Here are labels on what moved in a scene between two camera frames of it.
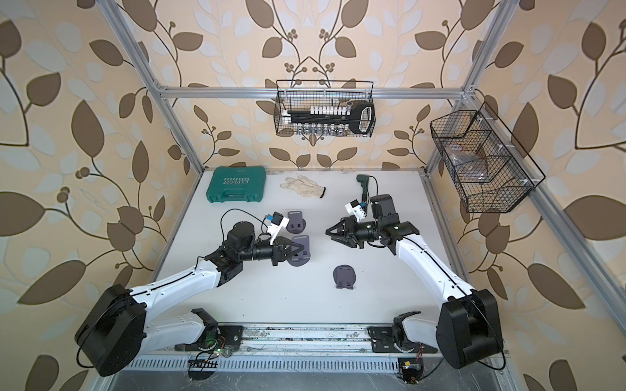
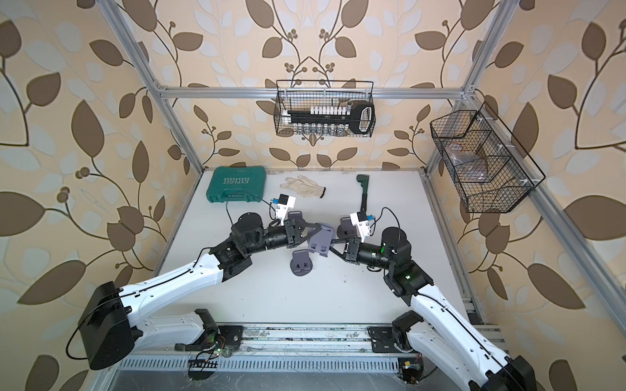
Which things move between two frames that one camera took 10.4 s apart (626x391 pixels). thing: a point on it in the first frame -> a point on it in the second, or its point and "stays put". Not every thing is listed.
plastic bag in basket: [466, 166] stays put
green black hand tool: [363, 180] stays put
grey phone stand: [344, 276] -> [321, 241]
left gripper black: [278, 253] -> [292, 226]
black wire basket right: [488, 171] stays put
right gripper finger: [341, 227] -> [335, 241]
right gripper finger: [341, 240] -> [343, 256]
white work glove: [304, 186] stays put
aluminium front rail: [314, 339] stays put
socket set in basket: [358, 117] stays put
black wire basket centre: [325, 108] stays put
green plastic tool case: [237, 182] stays put
